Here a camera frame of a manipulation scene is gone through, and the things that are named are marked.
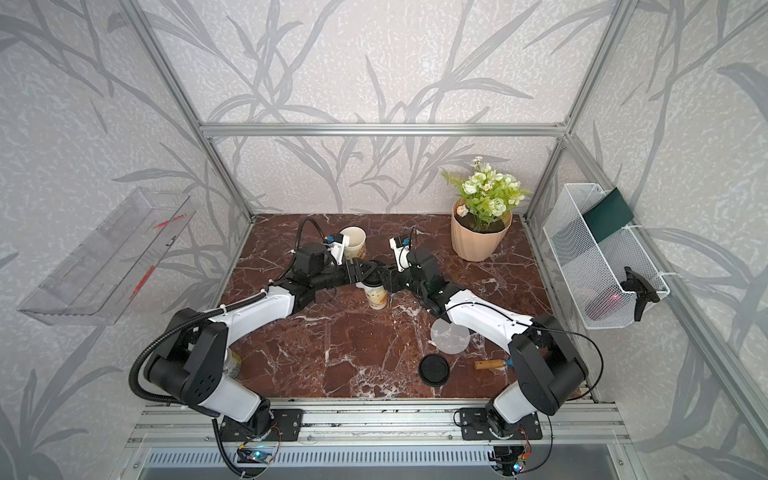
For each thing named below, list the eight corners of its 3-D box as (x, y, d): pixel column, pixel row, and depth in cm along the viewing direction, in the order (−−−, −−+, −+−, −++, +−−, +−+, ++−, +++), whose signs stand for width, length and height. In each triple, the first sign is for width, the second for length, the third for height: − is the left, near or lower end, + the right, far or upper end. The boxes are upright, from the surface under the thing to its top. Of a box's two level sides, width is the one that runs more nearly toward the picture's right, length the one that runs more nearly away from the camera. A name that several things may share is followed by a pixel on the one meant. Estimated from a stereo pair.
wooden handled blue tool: (474, 370, 85) (476, 367, 83) (473, 363, 86) (474, 361, 84) (512, 367, 85) (514, 364, 84) (510, 360, 86) (512, 358, 85)
